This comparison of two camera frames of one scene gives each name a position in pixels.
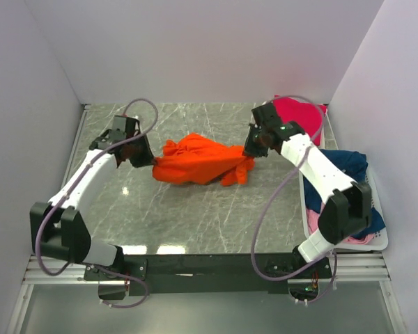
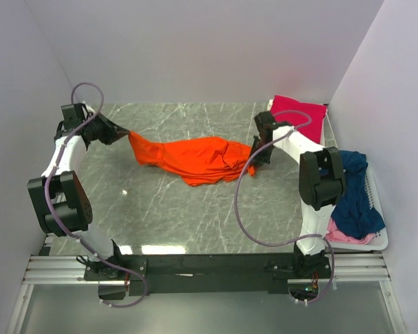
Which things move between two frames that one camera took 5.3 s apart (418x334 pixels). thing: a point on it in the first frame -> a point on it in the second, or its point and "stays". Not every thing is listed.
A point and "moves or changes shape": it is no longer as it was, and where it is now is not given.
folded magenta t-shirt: x=309 y=117 stays
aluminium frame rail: x=350 y=268 stays
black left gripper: x=148 y=158 -> x=112 y=132
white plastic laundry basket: x=377 y=243 stays
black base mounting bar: x=210 y=274 stays
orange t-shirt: x=196 y=159 moves or changes shape
